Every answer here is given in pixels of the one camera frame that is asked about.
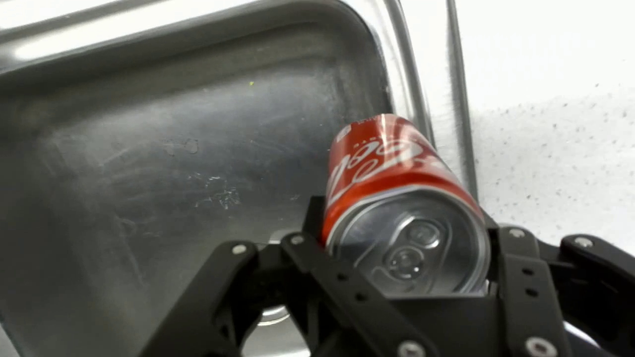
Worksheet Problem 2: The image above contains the stainless steel sink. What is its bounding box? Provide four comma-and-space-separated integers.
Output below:
0, 0, 480, 357

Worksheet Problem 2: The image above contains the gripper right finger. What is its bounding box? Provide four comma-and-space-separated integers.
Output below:
480, 208, 635, 357

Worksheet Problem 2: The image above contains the red soda can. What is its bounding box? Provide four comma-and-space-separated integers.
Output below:
321, 114, 492, 297

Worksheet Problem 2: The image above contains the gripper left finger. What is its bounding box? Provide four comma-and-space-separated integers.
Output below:
138, 195, 438, 357

